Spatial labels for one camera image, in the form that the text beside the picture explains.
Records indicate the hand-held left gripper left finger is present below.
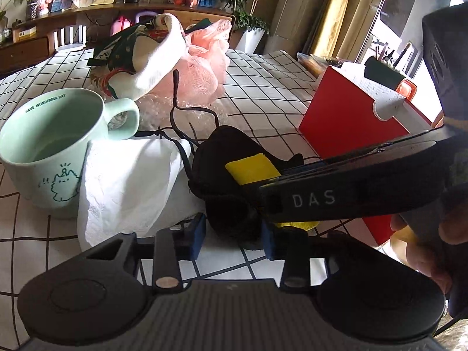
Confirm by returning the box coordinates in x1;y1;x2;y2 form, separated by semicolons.
84;212;207;295

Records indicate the purple kettlebell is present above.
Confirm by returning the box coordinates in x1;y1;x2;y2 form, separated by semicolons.
134;11;159;27

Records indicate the beige tower air conditioner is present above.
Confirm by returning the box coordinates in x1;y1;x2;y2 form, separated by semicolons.
252;0;330;52

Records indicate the tall green houseplant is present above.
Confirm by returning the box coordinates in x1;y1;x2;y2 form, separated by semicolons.
218;0;270;33

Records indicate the white router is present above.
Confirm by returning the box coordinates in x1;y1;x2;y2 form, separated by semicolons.
54;25;89;53

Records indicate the black white checkered tablecloth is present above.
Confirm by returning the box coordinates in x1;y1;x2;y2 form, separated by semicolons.
0;47;450;341

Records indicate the black soft pouch yellow patch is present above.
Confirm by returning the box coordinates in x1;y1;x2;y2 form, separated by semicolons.
188;125;319;251

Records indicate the red box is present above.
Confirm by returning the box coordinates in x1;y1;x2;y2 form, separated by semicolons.
298;63;445;247

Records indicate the person's right hand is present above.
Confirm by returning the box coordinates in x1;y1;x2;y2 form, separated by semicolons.
389;208;468;294

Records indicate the white tissue cloth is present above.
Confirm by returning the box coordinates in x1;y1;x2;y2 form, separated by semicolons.
77;137;206;253

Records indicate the mint green mug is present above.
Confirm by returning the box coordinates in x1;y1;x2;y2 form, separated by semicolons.
0;88;141;221

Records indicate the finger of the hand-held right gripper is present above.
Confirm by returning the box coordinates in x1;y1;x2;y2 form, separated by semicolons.
281;125;458;178
259;135;458;224

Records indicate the clear plastic storage case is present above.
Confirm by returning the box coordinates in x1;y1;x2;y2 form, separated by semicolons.
296;52;346;78

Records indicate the white planter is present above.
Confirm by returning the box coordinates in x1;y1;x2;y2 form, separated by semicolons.
234;27;268;54

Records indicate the yellow curtain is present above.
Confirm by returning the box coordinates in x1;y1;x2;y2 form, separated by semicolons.
310;0;371;60

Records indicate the white green floral cloth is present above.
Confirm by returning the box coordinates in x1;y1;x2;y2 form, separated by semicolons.
88;13;189;101

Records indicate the black cord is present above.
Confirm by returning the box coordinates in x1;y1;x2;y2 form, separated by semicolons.
133;69;222;187

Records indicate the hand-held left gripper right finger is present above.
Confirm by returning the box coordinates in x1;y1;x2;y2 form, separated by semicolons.
261;223;384;294

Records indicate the small cardboard box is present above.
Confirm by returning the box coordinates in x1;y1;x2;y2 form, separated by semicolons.
12;25;40;43

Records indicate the wooden TV cabinet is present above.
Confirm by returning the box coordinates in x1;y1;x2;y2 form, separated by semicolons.
0;2;235;74

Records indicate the dark green pen holder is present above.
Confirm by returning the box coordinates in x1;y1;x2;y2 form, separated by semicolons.
365;42;414;92

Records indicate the pink toy case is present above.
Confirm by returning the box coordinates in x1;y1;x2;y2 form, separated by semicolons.
110;15;133;37

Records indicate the pink mesh bath sponge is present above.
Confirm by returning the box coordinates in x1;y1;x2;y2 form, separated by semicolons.
146;19;233;105

